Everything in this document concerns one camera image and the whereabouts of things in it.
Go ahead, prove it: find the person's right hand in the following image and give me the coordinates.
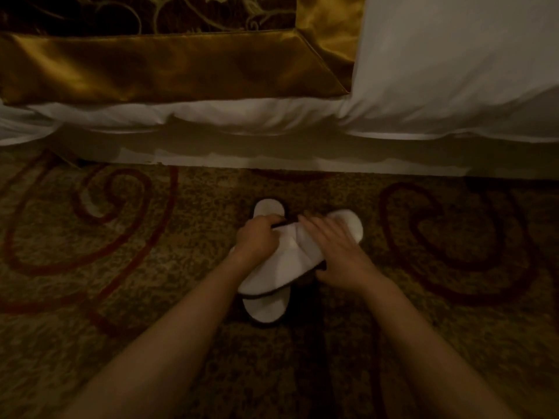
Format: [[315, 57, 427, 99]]
[[296, 211, 387, 295]]

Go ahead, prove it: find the person's left hand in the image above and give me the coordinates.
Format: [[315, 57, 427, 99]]
[[230, 213, 285, 270]]

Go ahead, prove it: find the white slipper dark trim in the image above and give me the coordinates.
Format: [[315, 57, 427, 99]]
[[241, 198, 292, 326], [237, 208, 365, 299]]

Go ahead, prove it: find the patterned olive carpet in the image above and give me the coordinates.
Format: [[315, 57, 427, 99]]
[[0, 143, 559, 419]]

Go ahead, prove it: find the person's left forearm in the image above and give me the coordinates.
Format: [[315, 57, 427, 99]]
[[59, 253, 252, 419]]

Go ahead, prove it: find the person's right forearm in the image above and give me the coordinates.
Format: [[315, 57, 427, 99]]
[[361, 274, 521, 419]]

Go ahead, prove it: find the brown gold floral bed runner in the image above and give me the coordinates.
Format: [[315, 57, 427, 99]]
[[0, 0, 367, 106]]

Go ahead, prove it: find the white bed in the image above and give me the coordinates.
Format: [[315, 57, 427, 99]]
[[0, 0, 559, 180]]

